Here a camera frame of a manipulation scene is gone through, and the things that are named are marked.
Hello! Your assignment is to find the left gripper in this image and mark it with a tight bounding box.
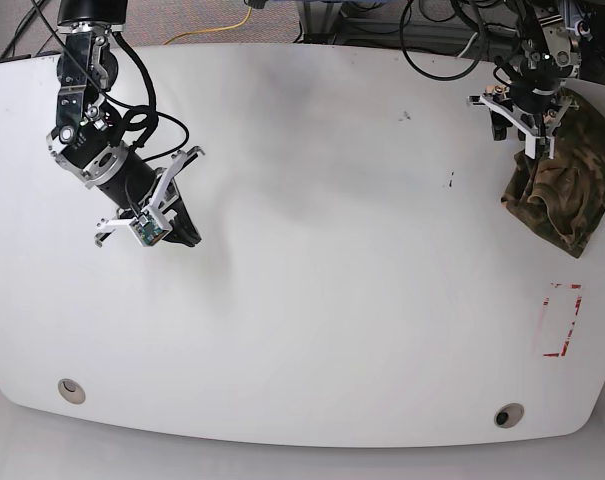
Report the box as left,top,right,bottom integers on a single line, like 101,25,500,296
467,85,579,144

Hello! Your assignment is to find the left table cable grommet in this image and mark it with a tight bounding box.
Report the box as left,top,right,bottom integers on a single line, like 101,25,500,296
58,379,86,405

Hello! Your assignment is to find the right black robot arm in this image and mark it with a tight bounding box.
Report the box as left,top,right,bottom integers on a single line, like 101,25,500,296
47,1,203,248

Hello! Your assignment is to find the yellow cable on floor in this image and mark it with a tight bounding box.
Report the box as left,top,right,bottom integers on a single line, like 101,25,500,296
163,2,256,46

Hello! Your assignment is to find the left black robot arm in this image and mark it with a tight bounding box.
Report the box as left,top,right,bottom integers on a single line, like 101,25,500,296
467,1,581,159

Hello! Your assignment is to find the camouflage t-shirt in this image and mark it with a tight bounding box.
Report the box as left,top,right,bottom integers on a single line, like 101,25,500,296
501,89,605,258

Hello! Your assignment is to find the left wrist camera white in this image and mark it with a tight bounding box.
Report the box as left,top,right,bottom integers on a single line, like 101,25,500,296
521,129,556,160

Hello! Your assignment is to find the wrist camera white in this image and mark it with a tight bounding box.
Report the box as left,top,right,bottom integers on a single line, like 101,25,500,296
129,213,169,247
521,129,556,160

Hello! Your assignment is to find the red tape rectangle marking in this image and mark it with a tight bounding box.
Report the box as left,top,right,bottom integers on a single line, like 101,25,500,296
534,283,583,358

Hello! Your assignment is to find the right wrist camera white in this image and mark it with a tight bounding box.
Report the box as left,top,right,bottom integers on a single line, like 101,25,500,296
129,213,169,247

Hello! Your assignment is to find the white cable on floor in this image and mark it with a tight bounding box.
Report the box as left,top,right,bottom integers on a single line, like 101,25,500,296
455,24,488,59

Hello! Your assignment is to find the table cable grommet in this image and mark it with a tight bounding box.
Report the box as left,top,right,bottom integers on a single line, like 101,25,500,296
494,403,525,429
58,379,86,405

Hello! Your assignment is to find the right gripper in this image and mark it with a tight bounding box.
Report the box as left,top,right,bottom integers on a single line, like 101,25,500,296
92,144,204,247

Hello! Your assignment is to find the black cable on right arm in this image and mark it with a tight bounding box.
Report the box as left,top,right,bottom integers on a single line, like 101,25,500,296
29,0,148,146

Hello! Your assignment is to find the right table cable grommet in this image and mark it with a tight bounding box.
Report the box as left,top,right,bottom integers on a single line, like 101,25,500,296
494,403,525,429

